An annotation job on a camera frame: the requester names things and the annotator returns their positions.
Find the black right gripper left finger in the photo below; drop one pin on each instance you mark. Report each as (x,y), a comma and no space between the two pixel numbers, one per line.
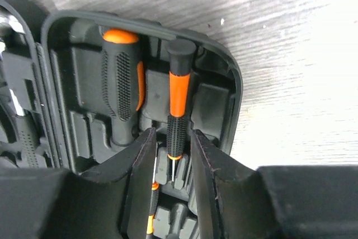
(110,200)

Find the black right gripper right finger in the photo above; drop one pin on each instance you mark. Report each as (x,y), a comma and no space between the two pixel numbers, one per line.
(234,201)

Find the small black orange screwdriver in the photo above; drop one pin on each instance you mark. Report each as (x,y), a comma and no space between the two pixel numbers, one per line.
(153,203)

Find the black plastic tool case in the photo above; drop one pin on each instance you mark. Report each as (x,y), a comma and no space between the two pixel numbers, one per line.
(97,113)

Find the black handled claw hammer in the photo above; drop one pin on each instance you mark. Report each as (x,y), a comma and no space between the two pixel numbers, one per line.
(24,122)

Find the black handled large screwdriver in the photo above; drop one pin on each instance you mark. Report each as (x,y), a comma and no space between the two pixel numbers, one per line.
(123,83)

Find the orange black slim screwdriver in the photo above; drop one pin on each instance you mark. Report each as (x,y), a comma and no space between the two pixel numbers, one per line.
(181,53)

